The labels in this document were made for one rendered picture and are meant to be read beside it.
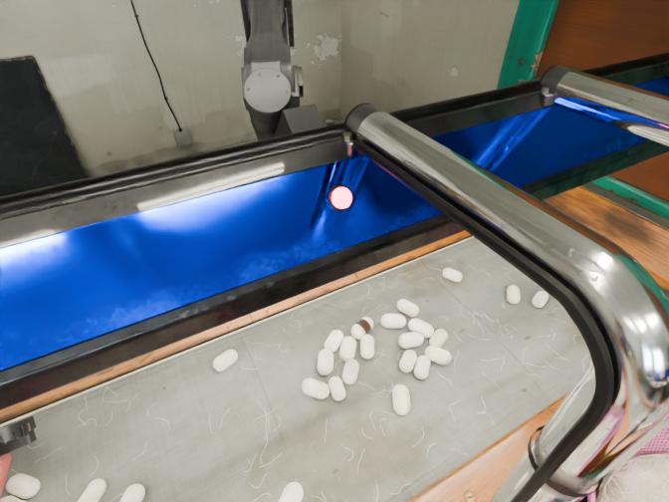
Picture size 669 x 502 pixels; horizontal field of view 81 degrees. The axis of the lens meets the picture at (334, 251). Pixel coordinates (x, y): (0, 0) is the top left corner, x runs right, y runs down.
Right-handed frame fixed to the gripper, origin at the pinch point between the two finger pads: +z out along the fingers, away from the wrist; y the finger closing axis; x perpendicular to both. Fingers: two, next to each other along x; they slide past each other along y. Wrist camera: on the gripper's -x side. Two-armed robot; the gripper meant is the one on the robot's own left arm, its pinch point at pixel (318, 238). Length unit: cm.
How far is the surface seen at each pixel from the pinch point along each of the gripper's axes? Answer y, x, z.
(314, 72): 98, 160, -128
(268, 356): -11.3, 4.6, 12.5
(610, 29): 49, -17, -13
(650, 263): 42.0, -12.2, 20.7
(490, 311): 21.4, -1.1, 19.1
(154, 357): -24.9, 8.6, 6.9
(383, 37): 122, 114, -113
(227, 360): -16.5, 3.8, 10.8
